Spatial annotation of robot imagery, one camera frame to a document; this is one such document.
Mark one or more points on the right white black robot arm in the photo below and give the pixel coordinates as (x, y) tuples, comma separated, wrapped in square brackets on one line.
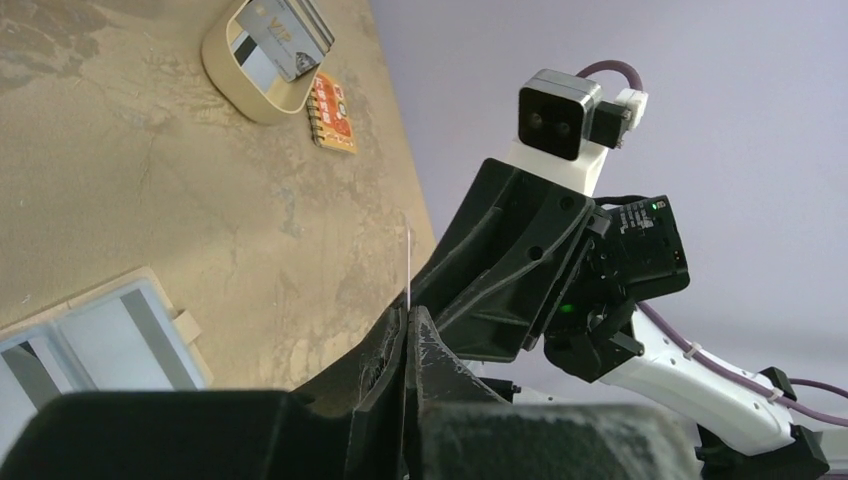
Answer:
[(744, 419)]

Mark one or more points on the orange card pack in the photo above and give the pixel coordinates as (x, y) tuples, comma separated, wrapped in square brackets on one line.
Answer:
[(327, 111)]

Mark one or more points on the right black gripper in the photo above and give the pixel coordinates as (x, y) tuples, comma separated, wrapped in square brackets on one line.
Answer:
[(496, 264)]

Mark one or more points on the credit card stack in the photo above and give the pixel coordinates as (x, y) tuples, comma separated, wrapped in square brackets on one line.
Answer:
[(280, 41)]

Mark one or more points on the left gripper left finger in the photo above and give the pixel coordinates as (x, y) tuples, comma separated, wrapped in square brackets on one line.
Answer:
[(228, 434)]

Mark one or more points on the beige oval tray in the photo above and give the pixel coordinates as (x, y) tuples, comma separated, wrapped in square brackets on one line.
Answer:
[(223, 71)]

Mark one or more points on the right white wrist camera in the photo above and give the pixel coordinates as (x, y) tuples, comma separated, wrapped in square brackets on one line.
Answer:
[(566, 127)]

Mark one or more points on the beige card holder wallet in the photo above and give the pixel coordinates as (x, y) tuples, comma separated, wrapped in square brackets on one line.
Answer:
[(45, 323)]

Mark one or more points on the credit card with black stripe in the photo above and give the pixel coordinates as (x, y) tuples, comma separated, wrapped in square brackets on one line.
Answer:
[(125, 340)]

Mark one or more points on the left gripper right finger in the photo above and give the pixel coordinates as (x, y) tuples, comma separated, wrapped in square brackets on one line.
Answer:
[(458, 428)]

